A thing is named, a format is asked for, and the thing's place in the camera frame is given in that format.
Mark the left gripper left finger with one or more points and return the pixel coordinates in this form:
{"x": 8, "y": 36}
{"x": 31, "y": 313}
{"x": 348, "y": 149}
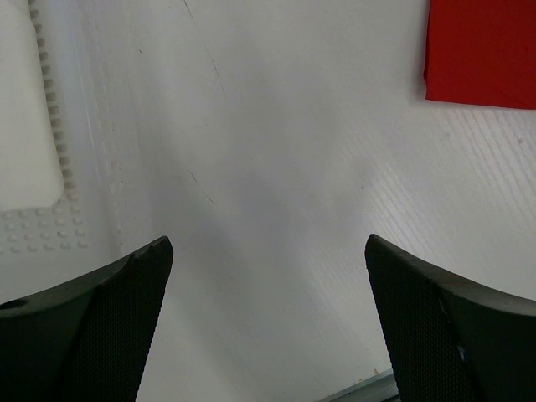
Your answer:
{"x": 87, "y": 339}

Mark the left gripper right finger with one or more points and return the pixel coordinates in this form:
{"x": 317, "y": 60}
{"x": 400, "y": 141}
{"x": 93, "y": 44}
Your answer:
{"x": 450, "y": 338}

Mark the red paper napkin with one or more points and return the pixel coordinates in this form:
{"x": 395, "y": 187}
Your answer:
{"x": 481, "y": 53}

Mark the large white plastic basket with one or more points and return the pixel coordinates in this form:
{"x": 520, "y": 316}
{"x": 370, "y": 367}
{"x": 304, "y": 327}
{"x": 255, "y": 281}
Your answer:
{"x": 73, "y": 193}

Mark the aluminium mounting rail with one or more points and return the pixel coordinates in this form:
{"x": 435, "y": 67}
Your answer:
{"x": 379, "y": 388}

